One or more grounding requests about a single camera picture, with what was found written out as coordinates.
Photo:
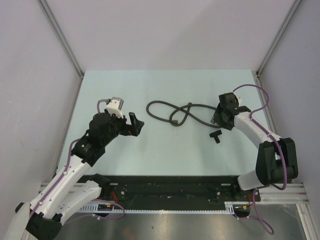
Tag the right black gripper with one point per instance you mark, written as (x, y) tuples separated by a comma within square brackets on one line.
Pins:
[(216, 118)]

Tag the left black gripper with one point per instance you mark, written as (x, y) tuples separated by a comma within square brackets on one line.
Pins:
[(135, 130)]

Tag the black T-shaped connector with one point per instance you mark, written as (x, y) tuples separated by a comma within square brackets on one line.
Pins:
[(215, 135)]

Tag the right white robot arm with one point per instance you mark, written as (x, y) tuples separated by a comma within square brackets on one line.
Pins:
[(276, 161)]

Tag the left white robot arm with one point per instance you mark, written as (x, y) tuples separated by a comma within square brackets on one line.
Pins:
[(45, 215)]

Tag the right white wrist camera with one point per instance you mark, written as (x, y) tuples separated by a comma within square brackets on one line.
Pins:
[(238, 100)]

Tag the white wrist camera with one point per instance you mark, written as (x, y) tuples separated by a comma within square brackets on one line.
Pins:
[(114, 107), (238, 100)]

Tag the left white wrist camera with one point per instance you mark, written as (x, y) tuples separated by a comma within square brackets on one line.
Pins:
[(114, 107)]

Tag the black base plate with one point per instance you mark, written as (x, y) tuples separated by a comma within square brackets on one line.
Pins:
[(146, 203)]

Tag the white slotted cable duct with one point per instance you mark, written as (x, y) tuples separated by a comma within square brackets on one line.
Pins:
[(214, 208)]

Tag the right aluminium corner post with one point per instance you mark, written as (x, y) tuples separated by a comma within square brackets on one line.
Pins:
[(279, 35)]

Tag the aluminium corner post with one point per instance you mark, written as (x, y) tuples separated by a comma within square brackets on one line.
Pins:
[(53, 22), (279, 35)]

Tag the left aluminium corner post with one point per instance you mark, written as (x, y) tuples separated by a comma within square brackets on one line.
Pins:
[(53, 22)]

